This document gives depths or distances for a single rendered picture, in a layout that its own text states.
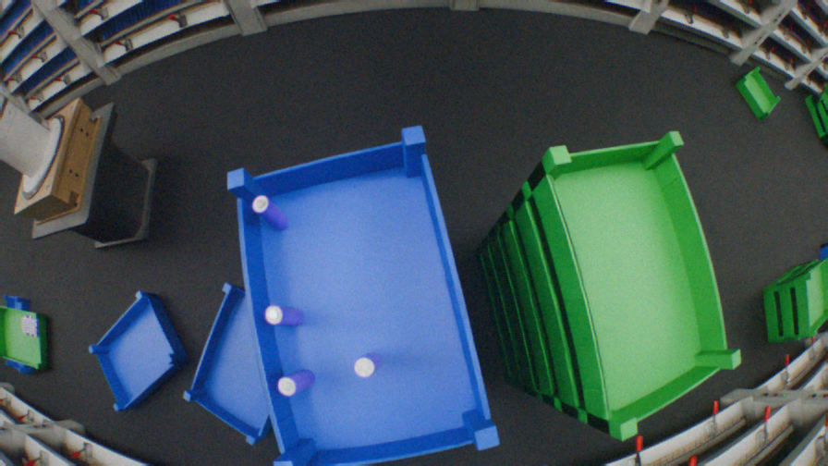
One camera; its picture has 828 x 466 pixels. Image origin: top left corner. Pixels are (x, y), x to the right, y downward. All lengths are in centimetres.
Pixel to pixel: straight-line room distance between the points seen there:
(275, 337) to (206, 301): 54
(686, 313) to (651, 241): 11
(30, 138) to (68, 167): 14
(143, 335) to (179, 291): 18
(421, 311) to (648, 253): 29
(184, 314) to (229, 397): 24
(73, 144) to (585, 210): 98
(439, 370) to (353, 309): 11
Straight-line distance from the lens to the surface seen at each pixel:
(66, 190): 89
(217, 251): 93
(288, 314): 35
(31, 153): 93
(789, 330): 139
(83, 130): 95
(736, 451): 89
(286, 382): 33
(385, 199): 40
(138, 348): 108
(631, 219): 48
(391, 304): 37
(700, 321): 52
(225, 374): 90
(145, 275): 107
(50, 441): 133
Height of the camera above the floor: 78
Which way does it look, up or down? 75 degrees down
